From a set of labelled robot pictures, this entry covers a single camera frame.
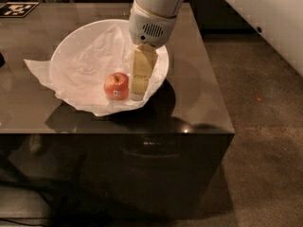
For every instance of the red apple with sticker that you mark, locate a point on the red apple with sticker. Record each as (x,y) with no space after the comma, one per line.
(116,86)

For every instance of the dark glossy cabinet table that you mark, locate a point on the dark glossy cabinet table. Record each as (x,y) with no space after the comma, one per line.
(161,160)

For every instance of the white crumpled paper sheet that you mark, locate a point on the white crumpled paper sheet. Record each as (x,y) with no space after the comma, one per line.
(88,66)

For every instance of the dark object at table edge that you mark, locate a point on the dark object at table edge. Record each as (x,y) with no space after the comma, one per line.
(2,60)

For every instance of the white bowl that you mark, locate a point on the white bowl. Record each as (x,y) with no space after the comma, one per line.
(79,41)

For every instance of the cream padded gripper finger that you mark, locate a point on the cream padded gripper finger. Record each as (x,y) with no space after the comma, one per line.
(144,60)

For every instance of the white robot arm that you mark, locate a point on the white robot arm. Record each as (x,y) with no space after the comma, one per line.
(166,8)

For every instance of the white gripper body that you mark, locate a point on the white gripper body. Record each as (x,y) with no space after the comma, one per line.
(149,27)

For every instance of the black white fiducial marker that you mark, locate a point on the black white fiducial marker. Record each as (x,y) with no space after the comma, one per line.
(17,9)

